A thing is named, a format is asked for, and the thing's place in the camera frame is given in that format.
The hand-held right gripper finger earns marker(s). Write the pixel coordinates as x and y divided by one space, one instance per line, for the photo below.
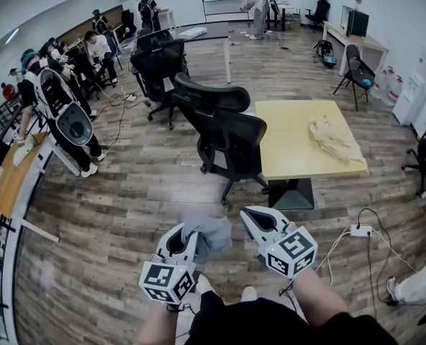
279 217
258 236

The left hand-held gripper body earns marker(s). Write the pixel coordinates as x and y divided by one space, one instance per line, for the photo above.
162 282

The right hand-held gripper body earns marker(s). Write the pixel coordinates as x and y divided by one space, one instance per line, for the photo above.
292 253

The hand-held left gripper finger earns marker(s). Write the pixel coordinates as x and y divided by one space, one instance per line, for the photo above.
164 244
192 250

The grey clothes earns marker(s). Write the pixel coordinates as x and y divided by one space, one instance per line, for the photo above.
213 235

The black mesh office chair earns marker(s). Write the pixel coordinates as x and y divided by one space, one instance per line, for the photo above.
231 142

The person's right forearm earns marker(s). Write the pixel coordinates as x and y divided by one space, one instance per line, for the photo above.
317 297

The person's left forearm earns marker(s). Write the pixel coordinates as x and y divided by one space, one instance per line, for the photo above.
157 327

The black folding chair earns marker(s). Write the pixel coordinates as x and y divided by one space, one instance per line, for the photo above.
355 63

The black office chair with tag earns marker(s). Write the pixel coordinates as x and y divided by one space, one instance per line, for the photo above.
159 67

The person's left white shoe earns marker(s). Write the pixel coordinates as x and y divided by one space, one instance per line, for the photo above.
204 284

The person's white shoe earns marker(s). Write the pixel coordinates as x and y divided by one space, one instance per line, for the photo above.
249 293
204 284

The person's right white shoe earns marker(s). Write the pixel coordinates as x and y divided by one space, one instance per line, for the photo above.
249 293

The yellow square table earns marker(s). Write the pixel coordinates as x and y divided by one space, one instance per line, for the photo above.
285 138

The person's black clothing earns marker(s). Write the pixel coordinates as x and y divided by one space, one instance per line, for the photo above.
252 325

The beige crumpled cloth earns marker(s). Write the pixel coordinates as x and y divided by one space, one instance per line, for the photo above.
333 138

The grey and white backpack rig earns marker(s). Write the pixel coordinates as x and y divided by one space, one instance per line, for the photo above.
74 126

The small white power strip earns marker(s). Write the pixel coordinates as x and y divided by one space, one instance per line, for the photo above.
130 97

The teal round object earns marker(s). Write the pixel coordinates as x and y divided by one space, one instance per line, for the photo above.
368 83

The clear water bottle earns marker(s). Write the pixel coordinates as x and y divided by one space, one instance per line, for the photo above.
379 85
393 92

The black backpack rig on floor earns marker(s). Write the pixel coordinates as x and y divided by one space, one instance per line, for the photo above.
324 54

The white pad on desk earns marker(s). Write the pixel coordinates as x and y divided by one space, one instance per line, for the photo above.
23 151

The white water dispenser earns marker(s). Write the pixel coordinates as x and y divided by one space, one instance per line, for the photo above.
412 95

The light wooden desk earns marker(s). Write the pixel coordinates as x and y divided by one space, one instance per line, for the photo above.
371 43

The grey table with white legs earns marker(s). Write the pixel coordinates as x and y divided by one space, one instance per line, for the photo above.
213 29

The white flat box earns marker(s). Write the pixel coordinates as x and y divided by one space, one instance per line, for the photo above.
191 32

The black computer case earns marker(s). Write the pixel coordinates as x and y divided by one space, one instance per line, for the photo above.
358 23

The desk with black legs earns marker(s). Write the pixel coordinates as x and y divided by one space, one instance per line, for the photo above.
286 7

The white framed monitor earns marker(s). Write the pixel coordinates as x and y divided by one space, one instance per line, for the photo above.
345 16

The small white table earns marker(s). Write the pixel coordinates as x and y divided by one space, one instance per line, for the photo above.
166 13

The brown wooden desk white frame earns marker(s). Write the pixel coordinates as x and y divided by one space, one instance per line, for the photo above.
9 185

